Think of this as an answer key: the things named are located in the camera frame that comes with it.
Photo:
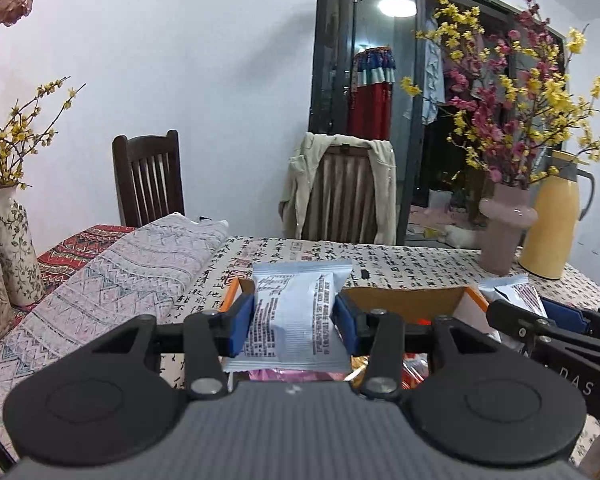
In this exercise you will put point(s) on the silver orange cracker packet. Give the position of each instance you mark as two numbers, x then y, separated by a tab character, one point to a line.
510	292

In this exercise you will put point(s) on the grey patterned cloth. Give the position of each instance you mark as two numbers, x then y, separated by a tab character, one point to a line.
120	280

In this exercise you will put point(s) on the floral patterned vase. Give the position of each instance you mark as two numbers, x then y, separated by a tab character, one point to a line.
15	250

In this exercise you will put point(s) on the light blue hanging garment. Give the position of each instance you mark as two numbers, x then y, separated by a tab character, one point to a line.
432	80

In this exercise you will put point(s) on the red hanging garment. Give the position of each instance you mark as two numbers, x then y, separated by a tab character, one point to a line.
370	110

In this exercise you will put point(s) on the golden snack packet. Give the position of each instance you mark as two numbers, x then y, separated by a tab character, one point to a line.
365	367

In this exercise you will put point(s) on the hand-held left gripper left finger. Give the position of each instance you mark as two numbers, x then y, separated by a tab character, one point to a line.
241	325

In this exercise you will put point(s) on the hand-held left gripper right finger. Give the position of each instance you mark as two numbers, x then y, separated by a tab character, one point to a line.
345	325

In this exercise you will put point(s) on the red orange snack packet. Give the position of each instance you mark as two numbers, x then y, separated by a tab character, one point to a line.
415	372

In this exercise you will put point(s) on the dark wooden chair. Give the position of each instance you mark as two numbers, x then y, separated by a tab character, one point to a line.
145	180

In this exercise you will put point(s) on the yellow and pink flower branches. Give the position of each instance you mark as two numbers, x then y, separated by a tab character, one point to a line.
510	110

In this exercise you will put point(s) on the large pink snack packet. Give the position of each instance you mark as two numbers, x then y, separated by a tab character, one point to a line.
300	375

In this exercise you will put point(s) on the red patterned cloth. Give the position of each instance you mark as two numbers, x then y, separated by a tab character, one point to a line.
75	255

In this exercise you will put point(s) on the yellow thermos jug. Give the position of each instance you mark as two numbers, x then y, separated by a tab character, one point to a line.
550	230

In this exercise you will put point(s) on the brown slatted wooden chair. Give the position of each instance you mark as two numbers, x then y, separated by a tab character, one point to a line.
340	200

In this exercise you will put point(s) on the beige jacket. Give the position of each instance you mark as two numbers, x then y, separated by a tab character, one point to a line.
385	195

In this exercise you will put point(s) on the silver white snack packet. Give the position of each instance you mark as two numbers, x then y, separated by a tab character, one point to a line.
290	320

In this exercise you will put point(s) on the orange cardboard box pumpkin print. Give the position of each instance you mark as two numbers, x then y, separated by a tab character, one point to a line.
410	302

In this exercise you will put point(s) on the pink vase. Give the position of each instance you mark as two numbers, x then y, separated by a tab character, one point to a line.
505	240

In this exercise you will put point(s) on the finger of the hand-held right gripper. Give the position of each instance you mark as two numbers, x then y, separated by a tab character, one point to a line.
562	315
515	317

